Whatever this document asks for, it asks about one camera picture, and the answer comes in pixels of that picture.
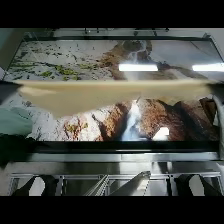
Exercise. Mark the silver frame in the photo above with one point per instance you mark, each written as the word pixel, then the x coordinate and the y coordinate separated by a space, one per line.
pixel 100 156

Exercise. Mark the black garment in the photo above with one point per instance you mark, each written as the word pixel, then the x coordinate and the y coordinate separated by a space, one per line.
pixel 13 148

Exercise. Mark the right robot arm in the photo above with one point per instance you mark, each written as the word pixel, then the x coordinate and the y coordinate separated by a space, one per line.
pixel 182 184

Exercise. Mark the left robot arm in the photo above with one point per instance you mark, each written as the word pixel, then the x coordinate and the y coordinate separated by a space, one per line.
pixel 6 90

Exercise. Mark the cream T-shirt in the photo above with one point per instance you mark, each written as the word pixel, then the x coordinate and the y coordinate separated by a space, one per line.
pixel 83 95

